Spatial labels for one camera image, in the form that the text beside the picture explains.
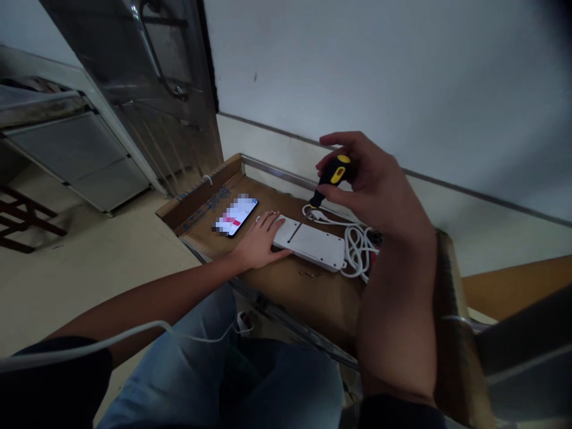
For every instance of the person's left hand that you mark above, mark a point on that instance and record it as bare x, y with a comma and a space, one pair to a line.
259, 243

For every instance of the person's right hand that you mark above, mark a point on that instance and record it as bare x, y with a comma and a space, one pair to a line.
384, 192

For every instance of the white power strip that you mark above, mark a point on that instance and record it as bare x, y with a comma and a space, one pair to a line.
313, 246

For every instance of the black and yellow screwdriver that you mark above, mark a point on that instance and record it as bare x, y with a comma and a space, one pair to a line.
333, 175

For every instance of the black smartphone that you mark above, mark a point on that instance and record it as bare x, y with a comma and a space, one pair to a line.
237, 216

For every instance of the small brass screws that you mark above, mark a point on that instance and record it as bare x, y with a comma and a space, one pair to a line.
312, 274

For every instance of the white power plug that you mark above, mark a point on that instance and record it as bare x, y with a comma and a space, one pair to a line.
316, 215

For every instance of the brown cardboard sheet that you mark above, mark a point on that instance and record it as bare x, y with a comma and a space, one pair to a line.
308, 295

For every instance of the person's legs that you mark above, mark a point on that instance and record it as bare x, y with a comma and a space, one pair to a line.
201, 384

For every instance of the light wooden board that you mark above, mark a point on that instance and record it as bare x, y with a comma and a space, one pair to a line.
518, 286

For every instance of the grey metal door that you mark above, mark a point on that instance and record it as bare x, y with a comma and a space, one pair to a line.
147, 98

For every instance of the grey metal cabinet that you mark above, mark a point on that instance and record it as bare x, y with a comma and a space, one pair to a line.
76, 152

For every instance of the dark wooden stool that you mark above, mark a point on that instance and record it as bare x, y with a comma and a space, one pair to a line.
22, 219

